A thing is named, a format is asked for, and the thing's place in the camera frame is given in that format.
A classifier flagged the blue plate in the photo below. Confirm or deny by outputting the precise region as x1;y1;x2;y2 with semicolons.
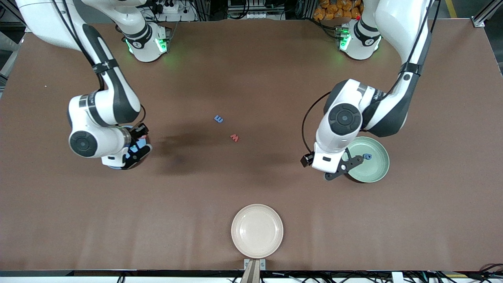
108;125;149;170

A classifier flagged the green plate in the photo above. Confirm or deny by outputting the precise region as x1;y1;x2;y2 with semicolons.
345;136;390;183

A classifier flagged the beige plate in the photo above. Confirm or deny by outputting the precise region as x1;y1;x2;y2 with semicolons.
231;204;284;259

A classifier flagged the white power strip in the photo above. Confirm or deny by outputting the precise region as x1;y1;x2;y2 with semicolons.
151;0;197;22

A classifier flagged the aluminium profile bar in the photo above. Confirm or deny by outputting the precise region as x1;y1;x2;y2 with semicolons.
240;261;261;283

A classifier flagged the orange object pile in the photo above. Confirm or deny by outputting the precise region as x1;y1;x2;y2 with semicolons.
313;0;364;21

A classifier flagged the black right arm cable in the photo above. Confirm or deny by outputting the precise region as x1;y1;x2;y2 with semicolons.
51;0;147;123

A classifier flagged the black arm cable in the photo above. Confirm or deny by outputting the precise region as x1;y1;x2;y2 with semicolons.
302;0;441;158
51;0;147;123

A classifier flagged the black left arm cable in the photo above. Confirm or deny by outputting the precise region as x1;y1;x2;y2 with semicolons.
302;0;441;158

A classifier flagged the aluminium frame post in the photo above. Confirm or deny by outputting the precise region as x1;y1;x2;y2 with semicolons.
472;0;503;28
0;0;40;33

